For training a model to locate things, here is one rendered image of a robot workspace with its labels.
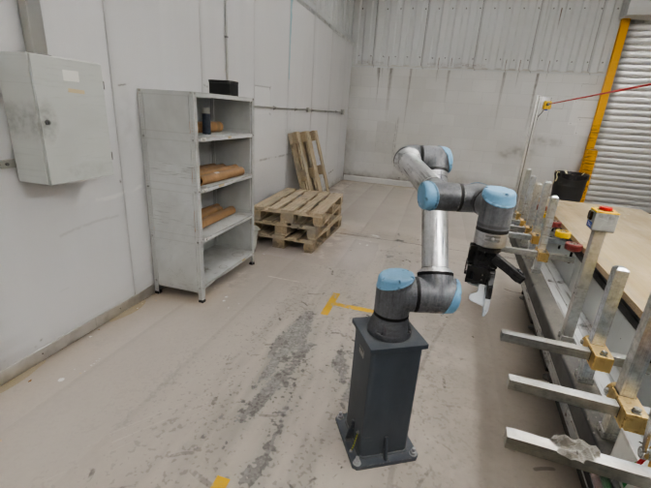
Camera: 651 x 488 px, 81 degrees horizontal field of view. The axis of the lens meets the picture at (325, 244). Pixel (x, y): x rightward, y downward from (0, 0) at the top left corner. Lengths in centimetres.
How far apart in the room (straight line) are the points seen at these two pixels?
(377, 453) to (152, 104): 253
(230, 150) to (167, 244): 110
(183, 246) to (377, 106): 649
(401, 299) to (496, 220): 58
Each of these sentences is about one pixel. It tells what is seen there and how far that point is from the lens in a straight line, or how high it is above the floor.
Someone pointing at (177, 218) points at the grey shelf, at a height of 67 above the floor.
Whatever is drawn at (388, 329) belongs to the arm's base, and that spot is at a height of 65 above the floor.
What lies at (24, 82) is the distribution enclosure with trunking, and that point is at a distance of 236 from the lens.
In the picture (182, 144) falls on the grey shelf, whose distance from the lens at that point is 291.
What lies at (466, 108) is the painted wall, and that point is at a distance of 872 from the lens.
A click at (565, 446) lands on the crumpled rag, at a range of 102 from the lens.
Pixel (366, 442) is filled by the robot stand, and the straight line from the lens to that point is 193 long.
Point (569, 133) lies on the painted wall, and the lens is 902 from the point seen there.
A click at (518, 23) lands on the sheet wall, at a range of 898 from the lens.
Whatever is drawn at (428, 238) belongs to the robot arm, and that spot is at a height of 100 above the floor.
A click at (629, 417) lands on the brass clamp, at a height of 83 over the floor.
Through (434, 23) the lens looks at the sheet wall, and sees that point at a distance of 891.
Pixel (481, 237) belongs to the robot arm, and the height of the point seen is 117.
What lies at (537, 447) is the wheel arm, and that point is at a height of 85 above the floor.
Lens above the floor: 149
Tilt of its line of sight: 19 degrees down
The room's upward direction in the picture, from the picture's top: 4 degrees clockwise
